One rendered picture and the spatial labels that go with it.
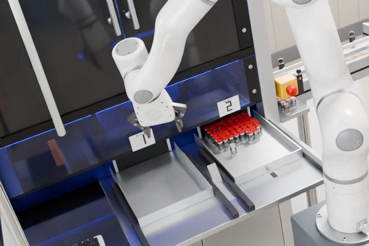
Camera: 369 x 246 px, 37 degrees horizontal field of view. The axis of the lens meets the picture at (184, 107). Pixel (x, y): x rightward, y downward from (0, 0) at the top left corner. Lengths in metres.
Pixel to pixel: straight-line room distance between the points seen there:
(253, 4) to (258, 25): 0.08
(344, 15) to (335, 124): 3.46
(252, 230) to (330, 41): 1.20
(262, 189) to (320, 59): 0.61
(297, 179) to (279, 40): 2.76
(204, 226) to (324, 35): 0.72
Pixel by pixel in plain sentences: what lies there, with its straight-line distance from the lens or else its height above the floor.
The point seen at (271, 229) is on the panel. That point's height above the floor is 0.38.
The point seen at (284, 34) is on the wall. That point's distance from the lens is 4.51.
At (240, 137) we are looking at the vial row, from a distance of 2.03.
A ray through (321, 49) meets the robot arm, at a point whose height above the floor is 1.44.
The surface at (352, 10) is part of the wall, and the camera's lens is 4.84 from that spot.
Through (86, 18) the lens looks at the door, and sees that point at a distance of 1.74.
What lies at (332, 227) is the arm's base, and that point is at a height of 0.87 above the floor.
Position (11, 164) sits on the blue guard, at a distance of 1.87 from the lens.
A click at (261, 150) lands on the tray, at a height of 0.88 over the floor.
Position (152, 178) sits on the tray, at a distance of 1.97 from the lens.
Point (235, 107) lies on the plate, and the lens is 2.03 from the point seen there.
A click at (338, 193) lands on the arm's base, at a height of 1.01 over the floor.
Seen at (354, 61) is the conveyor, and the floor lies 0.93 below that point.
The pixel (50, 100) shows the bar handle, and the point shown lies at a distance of 1.71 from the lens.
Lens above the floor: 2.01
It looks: 28 degrees down
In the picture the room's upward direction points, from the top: 13 degrees counter-clockwise
